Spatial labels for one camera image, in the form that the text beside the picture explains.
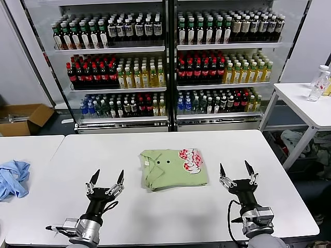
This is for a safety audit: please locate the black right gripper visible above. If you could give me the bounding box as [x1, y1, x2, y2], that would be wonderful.
[218, 160, 262, 215]

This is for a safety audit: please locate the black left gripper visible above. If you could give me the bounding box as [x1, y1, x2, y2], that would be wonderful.
[83, 169, 125, 224]

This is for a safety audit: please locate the light green polo shirt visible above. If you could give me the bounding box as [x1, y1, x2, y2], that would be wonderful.
[139, 147, 209, 192]

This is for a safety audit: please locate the grey green clothes pile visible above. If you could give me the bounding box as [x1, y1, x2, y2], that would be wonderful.
[310, 131, 331, 163]

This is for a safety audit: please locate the drinks display cabinet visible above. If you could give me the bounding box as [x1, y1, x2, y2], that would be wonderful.
[20, 0, 171, 135]
[169, 0, 313, 132]

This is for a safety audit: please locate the white crumpled garment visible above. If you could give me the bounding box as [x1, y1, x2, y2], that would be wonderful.
[280, 129, 311, 156]

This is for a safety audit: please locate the light blue crumpled garment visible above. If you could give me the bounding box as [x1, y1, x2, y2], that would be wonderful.
[0, 159, 31, 202]

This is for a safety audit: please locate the white side table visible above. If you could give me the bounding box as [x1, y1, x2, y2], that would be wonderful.
[258, 82, 331, 167]

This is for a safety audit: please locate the yellow juice bottle green label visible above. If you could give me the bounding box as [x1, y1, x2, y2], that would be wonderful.
[232, 62, 242, 84]
[240, 62, 250, 84]
[224, 63, 234, 84]
[264, 60, 275, 83]
[133, 66, 142, 88]
[149, 65, 159, 88]
[125, 67, 134, 89]
[248, 61, 259, 83]
[116, 67, 126, 89]
[256, 61, 267, 83]
[141, 66, 151, 88]
[157, 65, 166, 87]

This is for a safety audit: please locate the open brown cardboard box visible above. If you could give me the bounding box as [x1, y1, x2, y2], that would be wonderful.
[0, 103, 55, 136]

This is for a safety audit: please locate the silver metal rails bundle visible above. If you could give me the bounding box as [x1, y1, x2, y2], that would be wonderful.
[7, 113, 31, 123]

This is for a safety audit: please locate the clear water bottle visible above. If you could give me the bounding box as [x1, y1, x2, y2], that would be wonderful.
[307, 71, 331, 102]

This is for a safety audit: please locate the yellow drink bottle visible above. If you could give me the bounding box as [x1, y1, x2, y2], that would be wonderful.
[322, 77, 331, 98]

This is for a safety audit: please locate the tall clear bottle white cap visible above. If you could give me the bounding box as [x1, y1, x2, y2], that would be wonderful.
[310, 65, 329, 90]

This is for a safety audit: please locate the open glass cabinet door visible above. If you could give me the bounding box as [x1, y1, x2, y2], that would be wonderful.
[4, 0, 77, 125]
[261, 0, 314, 117]

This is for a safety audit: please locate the dark tea bottle green cap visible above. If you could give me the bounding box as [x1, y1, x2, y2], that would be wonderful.
[177, 18, 187, 45]
[52, 23, 64, 51]
[215, 17, 224, 44]
[187, 18, 197, 45]
[98, 21, 109, 49]
[195, 17, 206, 44]
[61, 22, 72, 50]
[223, 17, 234, 43]
[89, 21, 100, 49]
[70, 22, 82, 50]
[205, 17, 215, 44]
[80, 22, 91, 50]

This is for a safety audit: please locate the dark drink bottle beige label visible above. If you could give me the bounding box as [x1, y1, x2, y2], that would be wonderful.
[242, 15, 251, 42]
[233, 15, 243, 42]

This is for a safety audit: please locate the dark drink bottle blue label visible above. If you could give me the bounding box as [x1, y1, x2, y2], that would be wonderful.
[277, 14, 286, 41]
[260, 15, 269, 41]
[125, 19, 135, 41]
[268, 14, 278, 41]
[108, 20, 117, 42]
[251, 15, 261, 41]
[143, 17, 154, 41]
[153, 17, 163, 41]
[134, 18, 144, 41]
[116, 19, 126, 42]

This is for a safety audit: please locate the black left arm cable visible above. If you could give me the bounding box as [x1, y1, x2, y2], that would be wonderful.
[102, 200, 120, 213]

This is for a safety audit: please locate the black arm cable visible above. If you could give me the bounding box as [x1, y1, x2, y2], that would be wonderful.
[227, 199, 249, 245]
[102, 200, 120, 213]

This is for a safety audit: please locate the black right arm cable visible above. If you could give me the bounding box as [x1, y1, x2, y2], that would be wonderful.
[227, 199, 249, 245]

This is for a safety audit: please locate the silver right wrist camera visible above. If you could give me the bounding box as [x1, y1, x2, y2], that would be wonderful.
[255, 206, 275, 228]

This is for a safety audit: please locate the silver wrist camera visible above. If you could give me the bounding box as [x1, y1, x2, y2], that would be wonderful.
[62, 218, 81, 237]
[255, 206, 275, 228]

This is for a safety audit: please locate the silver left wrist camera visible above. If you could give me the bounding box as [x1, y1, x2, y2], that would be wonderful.
[62, 218, 81, 237]

